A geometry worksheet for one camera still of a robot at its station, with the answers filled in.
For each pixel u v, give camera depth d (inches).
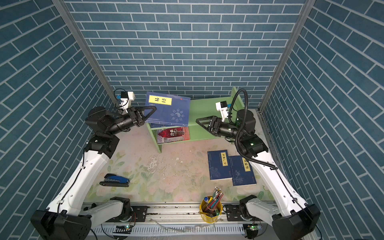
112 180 32.6
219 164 35.9
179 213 29.8
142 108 23.4
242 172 34.3
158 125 29.7
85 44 32.7
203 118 22.8
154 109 23.8
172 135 35.3
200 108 32.3
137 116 22.0
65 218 14.1
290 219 14.4
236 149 20.4
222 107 23.5
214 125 21.7
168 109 24.3
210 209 26.8
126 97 23.3
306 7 27.8
